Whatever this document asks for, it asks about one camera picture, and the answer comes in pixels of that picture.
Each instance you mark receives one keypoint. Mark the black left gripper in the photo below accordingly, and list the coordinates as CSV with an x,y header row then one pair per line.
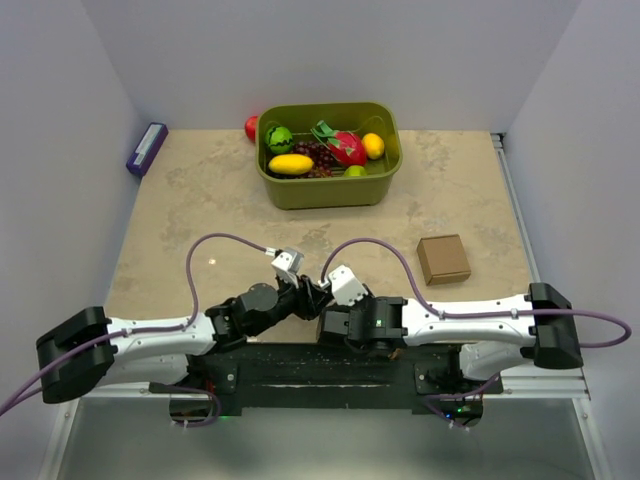
x,y
310,298

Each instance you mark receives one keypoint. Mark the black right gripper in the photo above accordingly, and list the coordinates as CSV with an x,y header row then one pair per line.
x,y
343,308

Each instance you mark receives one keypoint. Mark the brown cardboard box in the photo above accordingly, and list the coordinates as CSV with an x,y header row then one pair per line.
x,y
395,355

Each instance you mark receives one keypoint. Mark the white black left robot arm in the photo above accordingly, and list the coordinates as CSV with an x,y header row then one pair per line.
x,y
91,349

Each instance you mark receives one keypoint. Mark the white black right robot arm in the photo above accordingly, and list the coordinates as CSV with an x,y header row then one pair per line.
x,y
495,335

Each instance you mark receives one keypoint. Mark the small folded cardboard box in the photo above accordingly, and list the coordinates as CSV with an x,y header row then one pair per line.
x,y
443,260

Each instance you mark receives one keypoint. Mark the purple white rectangular box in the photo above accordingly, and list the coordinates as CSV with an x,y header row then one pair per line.
x,y
141,159

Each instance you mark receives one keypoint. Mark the yellow toy mango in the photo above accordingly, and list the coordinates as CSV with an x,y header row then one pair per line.
x,y
291,164

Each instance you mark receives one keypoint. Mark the green toy lime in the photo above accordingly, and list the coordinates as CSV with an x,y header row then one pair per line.
x,y
355,171

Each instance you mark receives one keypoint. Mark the purple toy grapes bunch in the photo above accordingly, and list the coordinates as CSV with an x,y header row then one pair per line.
x,y
323,160

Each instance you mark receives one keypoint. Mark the green plastic basket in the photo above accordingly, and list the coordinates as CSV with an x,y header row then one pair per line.
x,y
293,192

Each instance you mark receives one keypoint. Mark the pink toy dragon fruit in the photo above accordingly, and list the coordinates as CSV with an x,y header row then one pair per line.
x,y
345,146

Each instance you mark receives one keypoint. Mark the small toy watermelon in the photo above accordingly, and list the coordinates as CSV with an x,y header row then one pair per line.
x,y
279,140

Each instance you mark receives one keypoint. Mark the yellow toy lemon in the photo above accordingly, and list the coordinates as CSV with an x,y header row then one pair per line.
x,y
373,145

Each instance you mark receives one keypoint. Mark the red toy apple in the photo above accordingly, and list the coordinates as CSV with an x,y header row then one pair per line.
x,y
250,128

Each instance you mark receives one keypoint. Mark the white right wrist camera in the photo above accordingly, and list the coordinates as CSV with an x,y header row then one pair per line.
x,y
345,288

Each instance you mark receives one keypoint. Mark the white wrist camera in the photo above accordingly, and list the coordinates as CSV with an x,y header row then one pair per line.
x,y
286,264
345,288

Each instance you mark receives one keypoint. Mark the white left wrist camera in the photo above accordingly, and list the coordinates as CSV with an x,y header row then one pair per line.
x,y
286,264

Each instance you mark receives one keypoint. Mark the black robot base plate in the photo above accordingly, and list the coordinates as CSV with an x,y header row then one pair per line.
x,y
313,376

